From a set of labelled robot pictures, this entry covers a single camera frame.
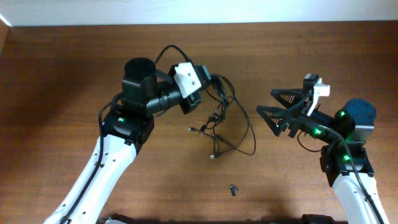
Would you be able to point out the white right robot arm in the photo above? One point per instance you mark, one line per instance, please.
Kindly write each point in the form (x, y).
(343, 159)

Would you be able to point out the small black clip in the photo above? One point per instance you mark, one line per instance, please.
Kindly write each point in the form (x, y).
(233, 190)

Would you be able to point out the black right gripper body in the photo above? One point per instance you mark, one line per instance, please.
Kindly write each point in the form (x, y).
(298, 116)

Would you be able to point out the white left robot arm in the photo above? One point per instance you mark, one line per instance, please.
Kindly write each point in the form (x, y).
(126, 127)

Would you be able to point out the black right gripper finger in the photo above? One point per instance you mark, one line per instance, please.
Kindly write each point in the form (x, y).
(276, 118)
(288, 97)

